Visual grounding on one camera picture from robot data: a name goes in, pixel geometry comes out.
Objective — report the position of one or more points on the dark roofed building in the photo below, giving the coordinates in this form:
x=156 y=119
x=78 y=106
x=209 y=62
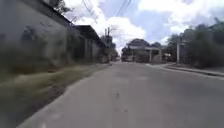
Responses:
x=88 y=43

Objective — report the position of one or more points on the gate arch building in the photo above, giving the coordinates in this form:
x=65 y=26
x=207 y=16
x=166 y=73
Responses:
x=141 y=50

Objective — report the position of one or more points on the grey concrete road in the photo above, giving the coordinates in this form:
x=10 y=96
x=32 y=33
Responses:
x=140 y=100

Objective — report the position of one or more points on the pale pole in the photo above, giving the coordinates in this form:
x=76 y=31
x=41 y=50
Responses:
x=178 y=51

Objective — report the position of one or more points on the concrete kerb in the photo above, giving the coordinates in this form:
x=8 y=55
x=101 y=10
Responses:
x=196 y=70

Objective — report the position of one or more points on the dry grass verge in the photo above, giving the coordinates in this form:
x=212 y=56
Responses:
x=30 y=85

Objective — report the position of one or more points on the row of trees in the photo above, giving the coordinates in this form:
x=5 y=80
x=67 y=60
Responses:
x=203 y=45

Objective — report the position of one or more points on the grey concrete wall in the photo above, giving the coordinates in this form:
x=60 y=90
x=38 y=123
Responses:
x=30 y=36

